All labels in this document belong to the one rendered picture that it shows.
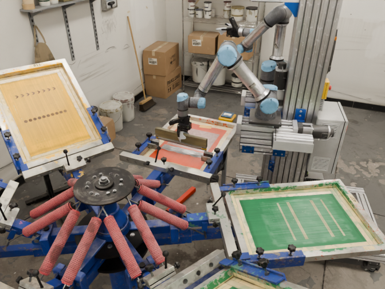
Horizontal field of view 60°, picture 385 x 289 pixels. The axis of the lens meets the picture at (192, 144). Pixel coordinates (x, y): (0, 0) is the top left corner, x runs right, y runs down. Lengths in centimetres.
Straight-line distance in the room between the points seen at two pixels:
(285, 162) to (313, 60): 85
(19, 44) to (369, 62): 468
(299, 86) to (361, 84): 343
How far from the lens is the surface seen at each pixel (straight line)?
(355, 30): 567
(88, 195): 167
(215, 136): 276
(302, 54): 244
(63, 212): 175
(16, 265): 334
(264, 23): 275
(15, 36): 385
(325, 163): 278
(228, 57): 209
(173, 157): 249
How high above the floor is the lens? 235
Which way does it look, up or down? 32 degrees down
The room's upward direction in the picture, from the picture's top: straight up
